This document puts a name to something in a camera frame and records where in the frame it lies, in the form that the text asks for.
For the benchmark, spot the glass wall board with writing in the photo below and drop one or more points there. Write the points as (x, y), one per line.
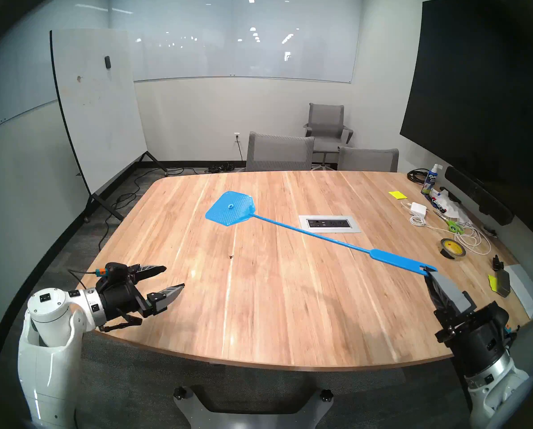
(2, 97)

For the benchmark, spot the large glass wall board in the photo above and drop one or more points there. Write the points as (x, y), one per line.
(239, 52)

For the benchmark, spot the rolling whiteboard on black stand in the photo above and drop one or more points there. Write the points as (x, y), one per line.
(96, 115)

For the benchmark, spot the whiteboard cleaner spray bottle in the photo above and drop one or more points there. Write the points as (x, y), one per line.
(430, 182)

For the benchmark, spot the white paper sheet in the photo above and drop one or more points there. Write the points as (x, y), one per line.
(525, 289)

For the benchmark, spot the narrow grey mesh chair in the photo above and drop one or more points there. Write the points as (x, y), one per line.
(368, 161)

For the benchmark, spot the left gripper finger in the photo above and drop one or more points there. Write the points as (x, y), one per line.
(148, 270)
(164, 300)

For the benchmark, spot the grey office armchair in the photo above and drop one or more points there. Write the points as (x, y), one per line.
(326, 119)

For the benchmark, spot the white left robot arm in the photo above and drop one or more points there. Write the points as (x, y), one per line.
(47, 312)

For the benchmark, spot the crumpled white cloth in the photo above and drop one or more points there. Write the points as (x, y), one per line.
(455, 210)

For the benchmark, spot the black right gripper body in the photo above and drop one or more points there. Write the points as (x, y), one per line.
(476, 338)

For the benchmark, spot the black yellow tape roll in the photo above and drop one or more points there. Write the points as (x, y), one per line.
(461, 253)

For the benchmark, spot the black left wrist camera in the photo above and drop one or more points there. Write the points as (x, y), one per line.
(116, 269)

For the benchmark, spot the yellow sticky flag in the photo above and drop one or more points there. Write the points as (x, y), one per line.
(493, 283)

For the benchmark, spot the black dry erase marker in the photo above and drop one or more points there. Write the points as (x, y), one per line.
(437, 204)

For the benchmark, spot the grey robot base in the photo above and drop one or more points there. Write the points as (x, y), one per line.
(253, 421)

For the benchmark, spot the silver table outlet box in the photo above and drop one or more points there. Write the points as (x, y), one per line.
(351, 225)

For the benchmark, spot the blue plastic fly swatter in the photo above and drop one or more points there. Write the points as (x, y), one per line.
(230, 209)

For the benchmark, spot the black base knob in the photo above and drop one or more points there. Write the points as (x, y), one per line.
(326, 394)
(180, 393)

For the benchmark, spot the yellow sticky note pad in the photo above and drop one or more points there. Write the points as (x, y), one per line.
(397, 195)

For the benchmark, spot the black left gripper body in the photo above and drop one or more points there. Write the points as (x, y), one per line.
(121, 298)

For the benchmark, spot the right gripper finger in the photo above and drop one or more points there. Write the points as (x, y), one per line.
(452, 292)
(436, 298)

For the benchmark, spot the large black wall screen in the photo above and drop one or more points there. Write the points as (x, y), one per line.
(472, 97)

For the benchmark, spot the wide grey mesh chair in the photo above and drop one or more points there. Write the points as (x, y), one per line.
(279, 152)

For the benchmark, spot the black video sound bar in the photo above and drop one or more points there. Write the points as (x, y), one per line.
(476, 193)

